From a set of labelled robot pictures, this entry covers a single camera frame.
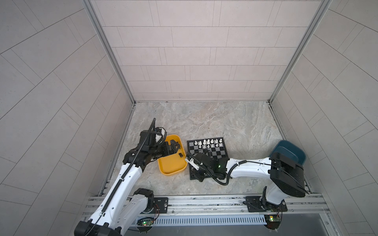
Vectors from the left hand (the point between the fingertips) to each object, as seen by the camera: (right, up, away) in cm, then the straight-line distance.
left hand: (177, 145), depth 76 cm
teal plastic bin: (+66, -5, +15) cm, 68 cm away
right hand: (+8, -16, +4) cm, 18 cm away
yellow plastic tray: (-3, -12, +8) cm, 15 cm away
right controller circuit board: (+46, -34, -8) cm, 58 cm away
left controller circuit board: (-13, -33, -11) cm, 37 cm away
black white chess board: (+22, -4, +14) cm, 26 cm away
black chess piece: (+1, -8, +12) cm, 14 cm away
